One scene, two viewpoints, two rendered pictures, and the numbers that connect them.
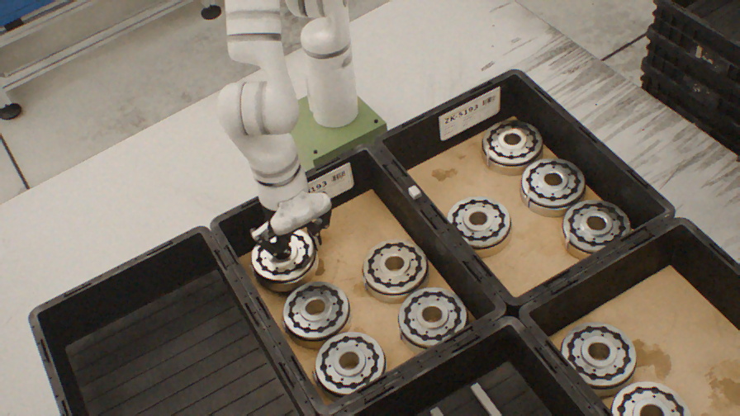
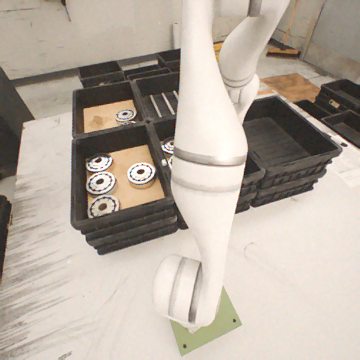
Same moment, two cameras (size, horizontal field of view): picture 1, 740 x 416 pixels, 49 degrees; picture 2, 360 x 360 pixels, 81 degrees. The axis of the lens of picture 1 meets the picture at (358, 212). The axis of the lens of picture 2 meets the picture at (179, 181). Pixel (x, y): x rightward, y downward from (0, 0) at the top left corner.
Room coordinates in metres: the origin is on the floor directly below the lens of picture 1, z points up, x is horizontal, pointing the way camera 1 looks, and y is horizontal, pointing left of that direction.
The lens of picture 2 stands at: (1.31, 0.00, 1.43)
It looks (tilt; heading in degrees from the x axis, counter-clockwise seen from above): 50 degrees down; 185
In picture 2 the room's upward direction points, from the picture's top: 3 degrees counter-clockwise
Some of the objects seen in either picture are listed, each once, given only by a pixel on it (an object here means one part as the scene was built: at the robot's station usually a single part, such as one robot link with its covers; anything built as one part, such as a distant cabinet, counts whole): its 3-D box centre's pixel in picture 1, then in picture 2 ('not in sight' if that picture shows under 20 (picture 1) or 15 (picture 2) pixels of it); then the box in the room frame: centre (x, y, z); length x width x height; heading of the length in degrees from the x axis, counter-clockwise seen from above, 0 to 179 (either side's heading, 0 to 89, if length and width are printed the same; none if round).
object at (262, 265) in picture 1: (282, 254); not in sight; (0.79, 0.13, 0.88); 0.10 x 0.10 x 0.01
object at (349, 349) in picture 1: (349, 361); not in sight; (0.59, 0.06, 0.86); 0.05 x 0.05 x 0.01
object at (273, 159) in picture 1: (258, 130); (236, 103); (0.81, 0.11, 1.14); 0.09 x 0.07 x 0.15; 76
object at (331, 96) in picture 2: not in sight; (341, 108); (-0.51, 1.37, 0.31); 0.40 x 0.30 x 0.34; 24
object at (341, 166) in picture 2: not in sight; (341, 156); (0.54, 0.72, 0.70); 0.33 x 0.23 x 0.01; 24
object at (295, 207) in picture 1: (285, 186); not in sight; (0.79, 0.09, 1.04); 0.11 x 0.09 x 0.06; 21
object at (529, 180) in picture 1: (552, 182); (100, 182); (0.84, -0.32, 0.86); 0.10 x 0.10 x 0.01
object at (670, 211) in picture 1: (514, 178); (118, 166); (0.82, -0.25, 0.92); 0.40 x 0.30 x 0.02; 20
